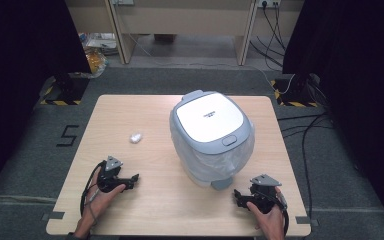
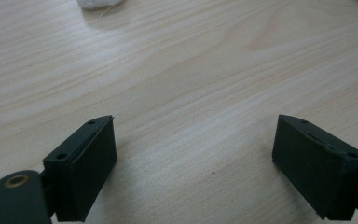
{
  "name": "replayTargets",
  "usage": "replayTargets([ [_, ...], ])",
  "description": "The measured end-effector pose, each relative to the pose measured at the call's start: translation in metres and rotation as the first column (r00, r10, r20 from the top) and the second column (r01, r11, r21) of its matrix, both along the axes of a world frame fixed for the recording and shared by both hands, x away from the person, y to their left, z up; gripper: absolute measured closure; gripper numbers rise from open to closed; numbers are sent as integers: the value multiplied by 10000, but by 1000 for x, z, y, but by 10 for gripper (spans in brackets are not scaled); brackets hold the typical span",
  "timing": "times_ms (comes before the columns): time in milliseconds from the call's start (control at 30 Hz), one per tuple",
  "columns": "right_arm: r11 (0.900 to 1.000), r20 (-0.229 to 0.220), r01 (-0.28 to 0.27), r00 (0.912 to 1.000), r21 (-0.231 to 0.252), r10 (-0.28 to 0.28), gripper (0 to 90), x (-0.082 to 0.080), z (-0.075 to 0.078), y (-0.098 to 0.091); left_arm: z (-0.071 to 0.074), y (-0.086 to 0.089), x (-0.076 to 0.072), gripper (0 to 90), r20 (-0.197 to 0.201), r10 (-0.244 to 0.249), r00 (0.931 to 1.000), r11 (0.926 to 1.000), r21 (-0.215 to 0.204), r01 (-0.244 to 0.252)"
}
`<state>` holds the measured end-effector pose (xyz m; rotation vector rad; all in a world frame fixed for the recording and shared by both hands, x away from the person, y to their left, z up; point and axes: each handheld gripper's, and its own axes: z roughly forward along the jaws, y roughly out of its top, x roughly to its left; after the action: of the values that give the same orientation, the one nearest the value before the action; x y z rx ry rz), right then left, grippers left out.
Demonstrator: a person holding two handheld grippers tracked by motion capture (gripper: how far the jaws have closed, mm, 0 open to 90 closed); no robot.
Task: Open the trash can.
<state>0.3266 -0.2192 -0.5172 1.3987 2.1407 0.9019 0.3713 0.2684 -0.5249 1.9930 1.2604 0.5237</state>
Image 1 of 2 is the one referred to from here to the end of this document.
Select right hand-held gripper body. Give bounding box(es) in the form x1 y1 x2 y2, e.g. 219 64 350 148
249 173 283 215

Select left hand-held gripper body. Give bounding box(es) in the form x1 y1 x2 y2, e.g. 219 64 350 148
96 155 132 194

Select white paper ball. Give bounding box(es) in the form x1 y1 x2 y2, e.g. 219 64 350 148
129 132 144 145

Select grey trash can white lid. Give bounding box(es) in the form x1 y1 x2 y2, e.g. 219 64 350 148
169 89 256 192

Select person's left hand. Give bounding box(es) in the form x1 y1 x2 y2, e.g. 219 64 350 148
84 167 127 218

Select person's right hand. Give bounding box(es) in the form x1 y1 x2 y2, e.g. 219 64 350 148
246 186 287 240

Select clear plastic bin liner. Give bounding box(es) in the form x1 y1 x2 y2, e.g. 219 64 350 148
169 114 256 183

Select yellow black hazard tape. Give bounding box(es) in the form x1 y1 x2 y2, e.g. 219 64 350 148
270 79 319 108
39 75 82 107

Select black stand base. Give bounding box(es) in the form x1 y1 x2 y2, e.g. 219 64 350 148
274 73 318 104
53 71 90 103

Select clear plastic bags with goods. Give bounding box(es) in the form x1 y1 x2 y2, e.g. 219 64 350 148
78 31 110 79

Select black curtain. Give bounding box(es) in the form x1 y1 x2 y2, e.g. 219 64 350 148
281 0 384 231
0 0 93 204

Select beige wooden desk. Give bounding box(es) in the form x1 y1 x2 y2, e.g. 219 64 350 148
64 0 306 67

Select left hand-held gripper black cable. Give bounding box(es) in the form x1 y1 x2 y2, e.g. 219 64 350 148
79 160 108 218

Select hand-held gripper black cable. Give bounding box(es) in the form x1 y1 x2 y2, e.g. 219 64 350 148
79 160 108 218
272 189 290 240

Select right hand-held gripper black cable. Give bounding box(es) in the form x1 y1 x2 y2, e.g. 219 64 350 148
272 189 290 240

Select black floor cables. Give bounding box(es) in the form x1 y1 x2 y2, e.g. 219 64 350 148
276 111 336 221

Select black cables from socket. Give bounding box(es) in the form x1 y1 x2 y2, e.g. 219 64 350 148
249 1 289 72

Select white wall socket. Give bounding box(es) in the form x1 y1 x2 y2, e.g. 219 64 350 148
256 0 282 9

